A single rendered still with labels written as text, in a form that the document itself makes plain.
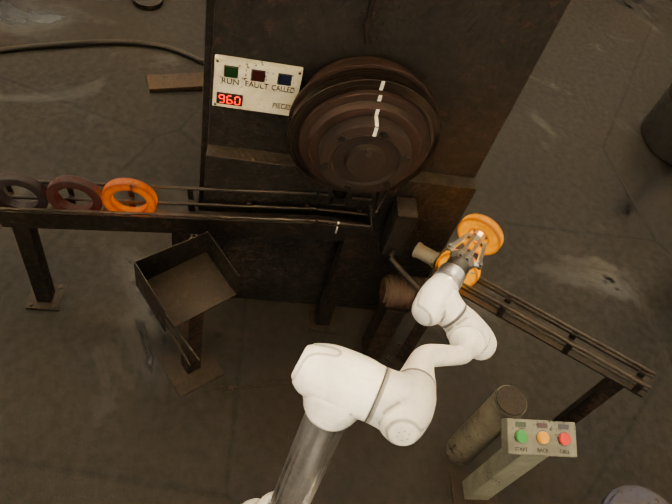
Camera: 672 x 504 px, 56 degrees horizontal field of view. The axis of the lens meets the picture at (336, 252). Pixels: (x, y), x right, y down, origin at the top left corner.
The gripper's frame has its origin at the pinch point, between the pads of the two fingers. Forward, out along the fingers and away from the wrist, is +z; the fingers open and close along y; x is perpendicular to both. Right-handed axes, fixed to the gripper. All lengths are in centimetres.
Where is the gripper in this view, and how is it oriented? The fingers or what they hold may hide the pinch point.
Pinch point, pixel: (481, 231)
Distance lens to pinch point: 213.6
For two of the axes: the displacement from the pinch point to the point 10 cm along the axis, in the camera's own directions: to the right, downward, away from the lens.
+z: 5.5, -6.3, 5.4
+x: 1.7, -5.6, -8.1
